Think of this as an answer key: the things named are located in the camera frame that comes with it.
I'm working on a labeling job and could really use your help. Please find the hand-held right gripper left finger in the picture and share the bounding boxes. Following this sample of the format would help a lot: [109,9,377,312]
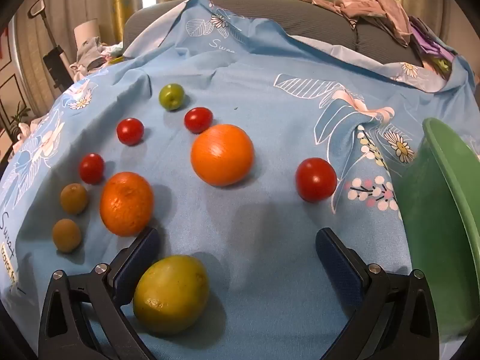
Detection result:
[37,227,162,360]

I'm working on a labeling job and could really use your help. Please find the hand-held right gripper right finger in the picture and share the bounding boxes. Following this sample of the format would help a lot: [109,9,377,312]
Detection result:
[315,227,440,360]

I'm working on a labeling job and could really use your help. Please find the yellow-green lemon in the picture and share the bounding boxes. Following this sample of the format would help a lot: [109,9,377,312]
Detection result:
[133,254,210,335]

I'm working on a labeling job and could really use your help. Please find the orange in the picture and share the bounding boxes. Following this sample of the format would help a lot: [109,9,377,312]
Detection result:
[190,124,255,187]
[100,172,155,237]

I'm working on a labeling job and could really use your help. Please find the brown kiwi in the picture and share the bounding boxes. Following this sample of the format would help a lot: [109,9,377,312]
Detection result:
[52,218,82,253]
[60,183,89,215]

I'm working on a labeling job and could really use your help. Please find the green plastic bowl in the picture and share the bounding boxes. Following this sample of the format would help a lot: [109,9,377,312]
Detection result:
[390,117,480,342]

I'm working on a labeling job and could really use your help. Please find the small green plum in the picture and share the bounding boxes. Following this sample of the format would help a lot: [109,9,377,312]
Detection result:
[158,83,186,111]

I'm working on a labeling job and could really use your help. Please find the large red tomato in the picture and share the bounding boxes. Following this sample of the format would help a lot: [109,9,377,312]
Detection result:
[295,157,338,202]

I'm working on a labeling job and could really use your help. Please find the red cherry tomato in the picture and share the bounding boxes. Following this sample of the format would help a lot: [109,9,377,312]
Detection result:
[116,118,145,146]
[184,107,214,134]
[79,153,105,185]

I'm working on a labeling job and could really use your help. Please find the blue floral bed sheet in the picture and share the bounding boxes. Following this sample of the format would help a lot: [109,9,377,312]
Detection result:
[0,0,479,360]

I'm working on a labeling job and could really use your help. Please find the potted plant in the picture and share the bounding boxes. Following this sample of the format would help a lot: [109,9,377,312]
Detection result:
[9,101,32,136]

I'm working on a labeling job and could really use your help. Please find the grey clothes heap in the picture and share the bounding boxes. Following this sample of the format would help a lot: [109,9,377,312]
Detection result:
[69,37,124,79]

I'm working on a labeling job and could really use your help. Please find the black stick vacuum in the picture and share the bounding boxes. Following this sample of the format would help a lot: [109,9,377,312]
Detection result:
[28,0,76,92]

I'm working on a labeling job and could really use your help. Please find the yellow-green cloth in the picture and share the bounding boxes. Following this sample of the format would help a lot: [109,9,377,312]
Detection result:
[431,56,454,74]

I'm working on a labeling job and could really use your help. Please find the purple cloth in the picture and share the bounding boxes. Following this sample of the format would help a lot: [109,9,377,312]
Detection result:
[409,15,456,64]

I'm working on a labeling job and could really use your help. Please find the grey sofa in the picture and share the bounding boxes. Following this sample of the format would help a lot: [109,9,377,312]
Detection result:
[123,0,424,64]

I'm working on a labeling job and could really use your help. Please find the pink clothes pile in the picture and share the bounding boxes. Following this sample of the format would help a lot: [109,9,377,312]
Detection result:
[296,0,413,47]

